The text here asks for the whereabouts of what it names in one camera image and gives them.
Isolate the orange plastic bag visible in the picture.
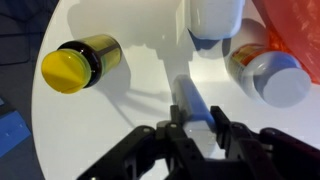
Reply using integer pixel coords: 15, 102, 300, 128
252, 0, 320, 85

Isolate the dark bottle with yellow cap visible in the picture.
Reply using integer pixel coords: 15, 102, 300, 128
40, 34, 123, 95

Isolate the white lotion bottle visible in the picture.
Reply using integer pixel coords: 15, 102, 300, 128
171, 74, 218, 158

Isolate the white jar with blue label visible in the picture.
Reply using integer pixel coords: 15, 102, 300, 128
184, 0, 247, 41

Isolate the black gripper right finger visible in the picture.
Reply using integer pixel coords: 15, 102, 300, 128
209, 105, 320, 180

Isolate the blue flat floor object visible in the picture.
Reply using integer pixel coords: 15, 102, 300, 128
0, 96, 33, 159

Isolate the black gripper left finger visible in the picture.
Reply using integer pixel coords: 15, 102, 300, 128
77, 105, 208, 180

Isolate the small white-lid pill bottle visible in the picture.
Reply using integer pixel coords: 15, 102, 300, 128
225, 43, 313, 109

